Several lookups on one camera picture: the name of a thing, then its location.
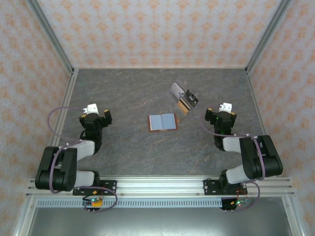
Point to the clear plastic packet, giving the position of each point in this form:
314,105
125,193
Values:
180,79

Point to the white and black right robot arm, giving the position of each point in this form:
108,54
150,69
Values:
231,143

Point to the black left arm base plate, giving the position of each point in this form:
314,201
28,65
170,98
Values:
110,188

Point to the aluminium side rail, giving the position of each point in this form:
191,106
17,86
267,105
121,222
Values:
254,96
69,93

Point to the aluminium frame leg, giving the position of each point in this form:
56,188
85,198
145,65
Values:
294,221
23,221

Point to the grey metal sheet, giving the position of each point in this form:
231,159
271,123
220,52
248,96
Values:
160,223

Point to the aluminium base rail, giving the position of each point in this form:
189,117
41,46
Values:
160,186

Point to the white card with gold print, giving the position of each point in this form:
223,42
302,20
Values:
175,88

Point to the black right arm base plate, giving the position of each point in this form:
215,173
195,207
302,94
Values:
209,188

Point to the aluminium corner post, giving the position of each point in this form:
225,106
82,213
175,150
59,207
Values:
52,34
267,34

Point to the black card with white print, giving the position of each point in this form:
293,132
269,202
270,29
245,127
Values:
192,97

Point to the brown leather card holder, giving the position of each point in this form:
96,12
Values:
162,121

